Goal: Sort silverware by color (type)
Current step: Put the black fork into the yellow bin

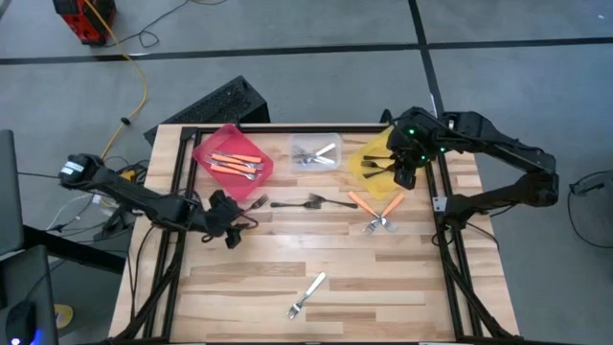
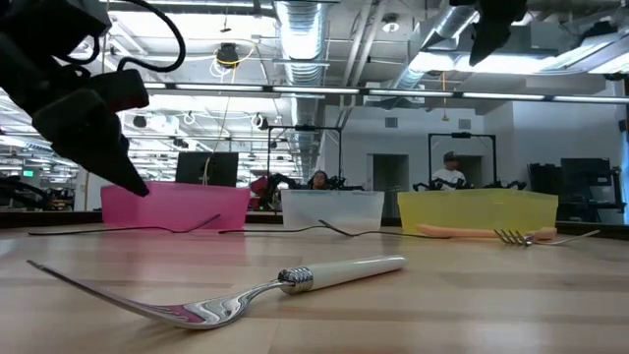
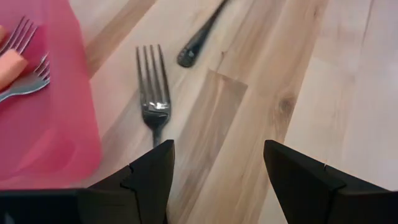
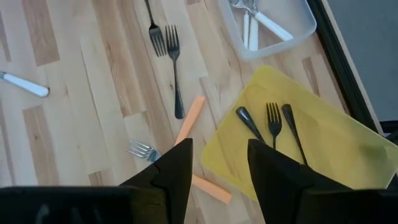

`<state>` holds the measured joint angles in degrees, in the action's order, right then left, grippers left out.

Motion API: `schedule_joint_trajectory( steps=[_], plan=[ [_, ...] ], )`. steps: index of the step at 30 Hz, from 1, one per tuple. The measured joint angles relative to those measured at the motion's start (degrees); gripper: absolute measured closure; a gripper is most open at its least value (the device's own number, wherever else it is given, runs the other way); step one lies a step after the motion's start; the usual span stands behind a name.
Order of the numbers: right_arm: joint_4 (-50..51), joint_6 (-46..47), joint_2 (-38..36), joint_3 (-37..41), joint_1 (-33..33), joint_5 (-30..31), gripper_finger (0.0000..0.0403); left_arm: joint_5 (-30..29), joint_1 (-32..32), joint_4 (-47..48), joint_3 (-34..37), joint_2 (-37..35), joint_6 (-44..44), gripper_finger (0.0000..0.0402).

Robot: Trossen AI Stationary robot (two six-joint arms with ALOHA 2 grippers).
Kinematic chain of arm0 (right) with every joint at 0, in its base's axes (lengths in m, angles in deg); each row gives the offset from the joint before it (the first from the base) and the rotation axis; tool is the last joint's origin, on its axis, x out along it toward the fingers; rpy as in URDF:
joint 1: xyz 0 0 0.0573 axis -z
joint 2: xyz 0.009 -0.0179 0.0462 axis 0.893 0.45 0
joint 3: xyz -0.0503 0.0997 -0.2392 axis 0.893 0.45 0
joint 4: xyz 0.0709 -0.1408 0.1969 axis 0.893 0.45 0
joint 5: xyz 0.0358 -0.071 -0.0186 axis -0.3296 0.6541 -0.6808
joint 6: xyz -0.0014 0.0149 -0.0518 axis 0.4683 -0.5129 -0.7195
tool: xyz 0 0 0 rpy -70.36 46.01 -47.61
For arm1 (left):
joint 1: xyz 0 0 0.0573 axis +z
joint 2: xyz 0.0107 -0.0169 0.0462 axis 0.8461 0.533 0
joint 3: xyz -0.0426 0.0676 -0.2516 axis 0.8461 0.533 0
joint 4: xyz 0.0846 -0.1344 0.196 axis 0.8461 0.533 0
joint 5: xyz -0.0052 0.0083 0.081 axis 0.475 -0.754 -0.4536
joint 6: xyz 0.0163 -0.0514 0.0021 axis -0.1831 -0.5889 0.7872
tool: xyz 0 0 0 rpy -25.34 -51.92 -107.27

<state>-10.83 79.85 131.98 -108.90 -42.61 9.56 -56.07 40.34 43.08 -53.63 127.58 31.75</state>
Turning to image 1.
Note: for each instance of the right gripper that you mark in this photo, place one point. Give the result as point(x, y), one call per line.
point(407, 153)

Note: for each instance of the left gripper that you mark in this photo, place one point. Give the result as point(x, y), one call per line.
point(225, 211)

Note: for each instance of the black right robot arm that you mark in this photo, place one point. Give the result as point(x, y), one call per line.
point(503, 142)

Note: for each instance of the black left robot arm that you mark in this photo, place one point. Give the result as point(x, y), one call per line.
point(143, 197)

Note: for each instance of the pink plastic bin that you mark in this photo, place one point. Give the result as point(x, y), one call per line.
point(239, 187)

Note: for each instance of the yellow plastic bin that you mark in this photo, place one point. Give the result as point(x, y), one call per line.
point(378, 188)

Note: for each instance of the clear plastic bin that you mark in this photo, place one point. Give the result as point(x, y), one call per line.
point(297, 139)

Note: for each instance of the yellow connector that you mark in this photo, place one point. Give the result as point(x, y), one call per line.
point(128, 176)

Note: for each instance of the black floor beam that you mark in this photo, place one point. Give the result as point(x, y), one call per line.
point(72, 249)

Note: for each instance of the dark grey monitor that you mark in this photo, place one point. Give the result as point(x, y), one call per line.
point(9, 191)

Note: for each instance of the red and black equipment case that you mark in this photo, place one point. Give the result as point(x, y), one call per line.
point(91, 24)

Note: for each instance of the black computer mouse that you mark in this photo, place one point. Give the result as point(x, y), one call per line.
point(19, 321)

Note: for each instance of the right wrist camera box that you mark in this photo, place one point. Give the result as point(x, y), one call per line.
point(404, 178)

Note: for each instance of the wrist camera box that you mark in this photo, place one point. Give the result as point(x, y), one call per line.
point(233, 239)
point(404, 178)

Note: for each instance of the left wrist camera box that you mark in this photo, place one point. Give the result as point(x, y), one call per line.
point(233, 239)

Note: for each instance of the silver metal bracket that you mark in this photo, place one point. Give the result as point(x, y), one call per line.
point(439, 205)

